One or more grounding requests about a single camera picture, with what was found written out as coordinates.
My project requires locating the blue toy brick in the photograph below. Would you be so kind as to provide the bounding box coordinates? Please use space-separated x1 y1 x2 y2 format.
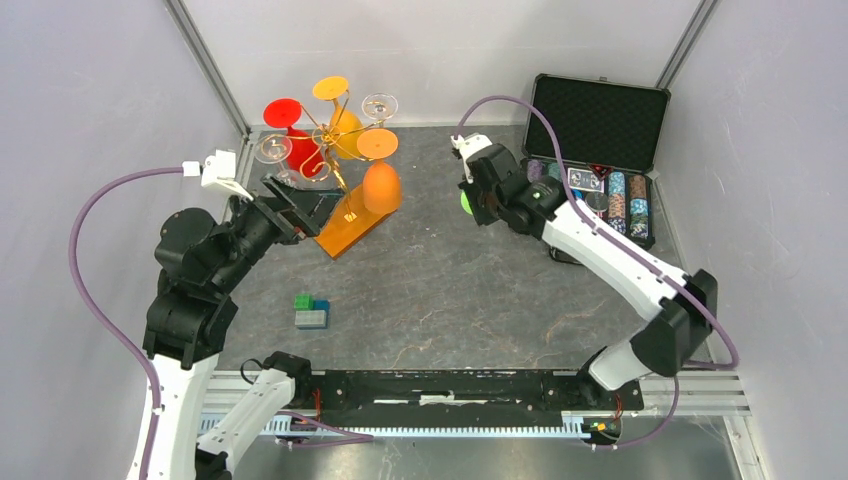
313 299 330 315

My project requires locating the playing card deck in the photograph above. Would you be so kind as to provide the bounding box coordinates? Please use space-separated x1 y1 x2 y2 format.
567 167 604 193

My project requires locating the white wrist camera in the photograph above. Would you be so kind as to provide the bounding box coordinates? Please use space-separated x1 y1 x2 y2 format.
181 149 254 201
450 133 493 184

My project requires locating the grey toy brick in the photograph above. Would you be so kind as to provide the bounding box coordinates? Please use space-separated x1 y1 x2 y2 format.
294 309 328 330

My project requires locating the black poker chip case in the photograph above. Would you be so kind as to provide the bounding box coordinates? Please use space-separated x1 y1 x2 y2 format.
520 74 671 250

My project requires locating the red plastic wine glass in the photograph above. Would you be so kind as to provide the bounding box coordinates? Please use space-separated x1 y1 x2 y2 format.
263 98 324 179

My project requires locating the clear wine glass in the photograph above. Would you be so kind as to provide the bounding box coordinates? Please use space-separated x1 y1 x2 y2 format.
253 133 297 187
361 93 399 128

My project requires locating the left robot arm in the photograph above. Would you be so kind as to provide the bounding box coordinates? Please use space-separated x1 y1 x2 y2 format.
128 175 344 479

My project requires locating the wooden rack base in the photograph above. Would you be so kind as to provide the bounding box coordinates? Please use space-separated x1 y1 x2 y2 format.
315 185 403 259

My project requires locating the clear wine glass back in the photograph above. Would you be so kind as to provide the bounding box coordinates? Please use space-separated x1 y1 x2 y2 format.
361 93 399 128

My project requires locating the orange plastic wine glass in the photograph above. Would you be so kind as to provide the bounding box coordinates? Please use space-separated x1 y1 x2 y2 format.
357 128 403 215

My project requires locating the yellow-orange plastic wine glass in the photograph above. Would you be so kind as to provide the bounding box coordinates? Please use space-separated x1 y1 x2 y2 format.
312 76 364 160

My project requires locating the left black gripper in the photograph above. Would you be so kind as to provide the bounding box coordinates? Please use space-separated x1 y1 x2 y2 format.
212 169 346 290

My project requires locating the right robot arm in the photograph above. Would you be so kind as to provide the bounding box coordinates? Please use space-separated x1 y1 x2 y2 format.
453 135 717 408

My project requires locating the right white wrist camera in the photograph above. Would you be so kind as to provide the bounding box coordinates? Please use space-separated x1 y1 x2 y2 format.
450 133 493 184

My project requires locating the green plastic wine glass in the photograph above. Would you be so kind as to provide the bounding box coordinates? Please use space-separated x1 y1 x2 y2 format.
460 191 473 215

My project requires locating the green toy brick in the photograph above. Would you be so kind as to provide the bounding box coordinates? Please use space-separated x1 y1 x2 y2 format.
293 294 314 311

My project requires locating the clear wine glass left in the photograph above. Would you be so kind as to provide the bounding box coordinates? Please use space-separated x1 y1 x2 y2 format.
253 133 297 187

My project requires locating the gold wire glass rack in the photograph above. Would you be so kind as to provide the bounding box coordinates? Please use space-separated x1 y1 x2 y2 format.
260 76 402 221

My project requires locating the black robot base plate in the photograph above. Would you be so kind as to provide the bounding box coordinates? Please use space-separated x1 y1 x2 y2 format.
288 369 644 429

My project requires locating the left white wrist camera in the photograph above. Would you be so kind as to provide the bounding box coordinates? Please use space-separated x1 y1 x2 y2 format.
181 149 254 201

